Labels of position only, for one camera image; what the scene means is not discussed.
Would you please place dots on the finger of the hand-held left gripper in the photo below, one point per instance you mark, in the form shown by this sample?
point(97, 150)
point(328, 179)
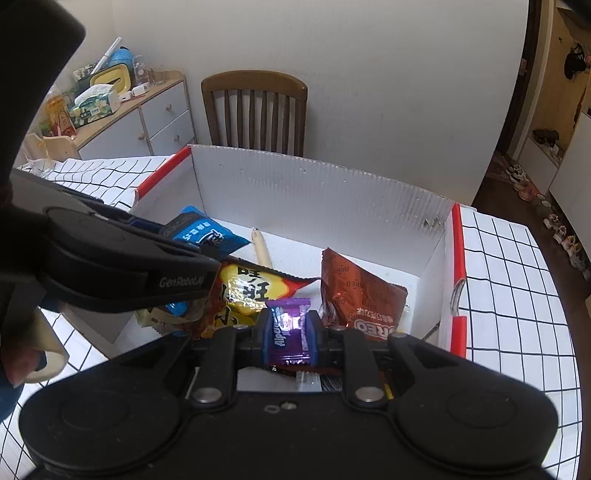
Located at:
point(147, 227)

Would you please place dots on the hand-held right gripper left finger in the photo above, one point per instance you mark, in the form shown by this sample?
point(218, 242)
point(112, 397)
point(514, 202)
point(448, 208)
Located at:
point(267, 334)

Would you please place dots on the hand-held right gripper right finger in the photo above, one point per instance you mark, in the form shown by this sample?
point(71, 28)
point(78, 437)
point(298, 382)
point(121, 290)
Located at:
point(313, 339)

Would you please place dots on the purple candy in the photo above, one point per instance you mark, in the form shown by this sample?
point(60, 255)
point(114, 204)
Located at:
point(291, 337)

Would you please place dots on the orange chips packet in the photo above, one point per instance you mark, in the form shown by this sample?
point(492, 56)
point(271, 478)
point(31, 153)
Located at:
point(244, 286)

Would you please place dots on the blue snack packet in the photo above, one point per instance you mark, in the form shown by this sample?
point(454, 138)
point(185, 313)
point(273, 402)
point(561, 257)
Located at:
point(212, 235)

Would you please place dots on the brown cookie packet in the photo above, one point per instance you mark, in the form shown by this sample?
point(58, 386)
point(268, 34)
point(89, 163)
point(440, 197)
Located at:
point(355, 286)

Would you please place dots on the sausage stick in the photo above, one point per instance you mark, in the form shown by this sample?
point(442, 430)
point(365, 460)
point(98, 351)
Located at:
point(261, 249)

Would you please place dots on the red cardboard box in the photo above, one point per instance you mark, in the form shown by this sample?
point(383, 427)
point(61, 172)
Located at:
point(323, 194)

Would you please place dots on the person's left hand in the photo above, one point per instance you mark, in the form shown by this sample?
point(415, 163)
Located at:
point(18, 367)

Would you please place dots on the beige curved object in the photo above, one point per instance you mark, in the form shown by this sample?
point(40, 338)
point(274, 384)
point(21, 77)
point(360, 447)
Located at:
point(48, 344)

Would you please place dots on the wooden top side cabinet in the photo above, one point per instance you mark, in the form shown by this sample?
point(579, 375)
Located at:
point(161, 115)

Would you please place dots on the green white tissue pack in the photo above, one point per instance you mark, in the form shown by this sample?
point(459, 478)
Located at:
point(97, 104)

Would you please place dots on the small white charger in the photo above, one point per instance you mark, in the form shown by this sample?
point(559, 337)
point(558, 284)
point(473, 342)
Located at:
point(136, 91)

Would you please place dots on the orange snack bag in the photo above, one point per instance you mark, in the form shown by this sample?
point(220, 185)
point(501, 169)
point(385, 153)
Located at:
point(60, 115)

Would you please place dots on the glass cup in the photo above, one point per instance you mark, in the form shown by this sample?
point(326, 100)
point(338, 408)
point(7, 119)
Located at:
point(158, 77)
point(141, 71)

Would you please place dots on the yellow blue lunch bag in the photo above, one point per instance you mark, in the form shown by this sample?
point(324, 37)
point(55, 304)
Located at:
point(113, 78)

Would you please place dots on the white stick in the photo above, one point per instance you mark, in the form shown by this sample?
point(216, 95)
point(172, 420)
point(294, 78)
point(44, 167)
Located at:
point(108, 53)

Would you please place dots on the wooden chair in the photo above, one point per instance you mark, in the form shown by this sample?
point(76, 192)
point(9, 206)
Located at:
point(254, 81)

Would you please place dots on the black checked white tablecloth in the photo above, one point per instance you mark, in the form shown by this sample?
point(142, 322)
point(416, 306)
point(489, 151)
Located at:
point(508, 277)

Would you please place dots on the row of shoes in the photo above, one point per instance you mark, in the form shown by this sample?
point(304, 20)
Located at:
point(568, 240)

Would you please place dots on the white low cabinet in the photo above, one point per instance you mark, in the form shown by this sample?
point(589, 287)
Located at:
point(577, 161)

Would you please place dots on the black hanging bag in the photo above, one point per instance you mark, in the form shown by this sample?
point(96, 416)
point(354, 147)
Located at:
point(576, 60)

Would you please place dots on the white light switch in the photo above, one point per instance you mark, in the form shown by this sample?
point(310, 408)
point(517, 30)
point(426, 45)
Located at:
point(522, 67)

